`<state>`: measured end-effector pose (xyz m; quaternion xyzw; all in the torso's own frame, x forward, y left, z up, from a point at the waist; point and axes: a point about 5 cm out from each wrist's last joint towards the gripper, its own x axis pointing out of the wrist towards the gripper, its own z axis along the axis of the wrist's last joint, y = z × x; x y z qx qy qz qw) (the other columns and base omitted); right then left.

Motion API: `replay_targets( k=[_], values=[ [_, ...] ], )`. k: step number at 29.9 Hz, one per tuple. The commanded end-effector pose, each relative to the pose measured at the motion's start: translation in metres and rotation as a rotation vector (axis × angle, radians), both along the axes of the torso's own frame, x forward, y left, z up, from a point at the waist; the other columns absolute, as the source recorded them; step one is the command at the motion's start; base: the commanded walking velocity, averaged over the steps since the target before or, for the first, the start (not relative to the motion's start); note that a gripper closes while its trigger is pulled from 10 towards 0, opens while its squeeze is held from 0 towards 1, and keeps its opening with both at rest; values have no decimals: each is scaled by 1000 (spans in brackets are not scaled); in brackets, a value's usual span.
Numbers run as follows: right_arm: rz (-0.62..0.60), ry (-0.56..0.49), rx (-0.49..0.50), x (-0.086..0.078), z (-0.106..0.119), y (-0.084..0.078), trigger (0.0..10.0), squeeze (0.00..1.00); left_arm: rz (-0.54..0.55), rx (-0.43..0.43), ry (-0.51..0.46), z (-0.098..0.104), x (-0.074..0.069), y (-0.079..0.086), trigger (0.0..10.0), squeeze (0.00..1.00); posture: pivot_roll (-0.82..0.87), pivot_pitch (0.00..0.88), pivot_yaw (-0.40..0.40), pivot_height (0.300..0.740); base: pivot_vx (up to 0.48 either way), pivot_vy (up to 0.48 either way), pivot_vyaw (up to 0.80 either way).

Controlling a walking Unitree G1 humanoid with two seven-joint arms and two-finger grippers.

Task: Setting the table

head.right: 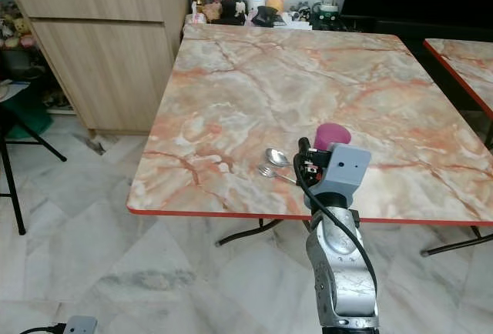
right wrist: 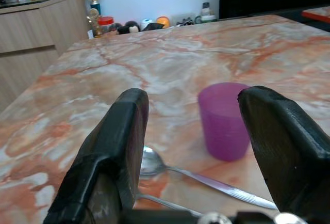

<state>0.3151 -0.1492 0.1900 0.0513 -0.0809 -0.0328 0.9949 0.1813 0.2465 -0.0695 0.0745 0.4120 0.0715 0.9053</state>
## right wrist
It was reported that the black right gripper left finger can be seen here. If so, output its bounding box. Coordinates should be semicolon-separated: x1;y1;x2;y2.
43;88;150;224

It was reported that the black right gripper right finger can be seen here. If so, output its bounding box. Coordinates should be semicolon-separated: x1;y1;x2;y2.
237;85;330;221

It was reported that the purple plastic cup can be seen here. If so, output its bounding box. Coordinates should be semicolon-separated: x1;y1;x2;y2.
197;82;251;162

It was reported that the silver metal spoon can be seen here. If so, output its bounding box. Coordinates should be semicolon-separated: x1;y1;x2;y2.
140;145;278;210

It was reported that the silver metal fork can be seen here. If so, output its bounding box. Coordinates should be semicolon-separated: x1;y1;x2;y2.
135;192;204;217

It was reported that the black and white plush toy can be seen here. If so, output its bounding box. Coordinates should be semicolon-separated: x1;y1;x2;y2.
116;20;141;35

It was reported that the red lidded plastic jar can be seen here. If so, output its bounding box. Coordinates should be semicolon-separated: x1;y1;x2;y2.
97;16;115;35

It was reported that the small gold trophy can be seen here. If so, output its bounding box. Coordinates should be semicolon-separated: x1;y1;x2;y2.
86;8;103;38

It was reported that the white round container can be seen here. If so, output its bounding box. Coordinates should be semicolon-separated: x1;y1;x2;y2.
140;18;155;31

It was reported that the orange round container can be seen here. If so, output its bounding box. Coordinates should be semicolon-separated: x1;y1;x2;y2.
156;15;171;28

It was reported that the red edged board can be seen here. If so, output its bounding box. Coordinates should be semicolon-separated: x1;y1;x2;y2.
301;6;330;24

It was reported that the light wood sideboard cabinet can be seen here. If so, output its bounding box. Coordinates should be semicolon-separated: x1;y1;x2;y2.
0;0;90;113

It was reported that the clear jar with dark lid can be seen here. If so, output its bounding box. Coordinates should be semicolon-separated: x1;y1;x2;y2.
200;2;217;23

